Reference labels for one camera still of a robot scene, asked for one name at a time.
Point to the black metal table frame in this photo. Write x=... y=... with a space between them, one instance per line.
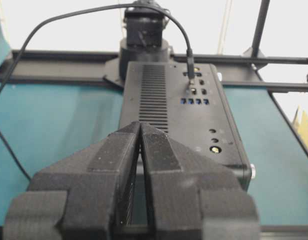
x=102 y=68

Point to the yellow object at edge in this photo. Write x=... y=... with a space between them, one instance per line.
x=300 y=124

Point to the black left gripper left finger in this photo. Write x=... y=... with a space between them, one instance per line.
x=81 y=197

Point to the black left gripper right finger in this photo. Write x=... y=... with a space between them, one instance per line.
x=190 y=196

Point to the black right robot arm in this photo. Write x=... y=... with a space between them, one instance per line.
x=143 y=43

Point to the black mini PC box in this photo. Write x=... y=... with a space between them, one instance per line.
x=194 y=112

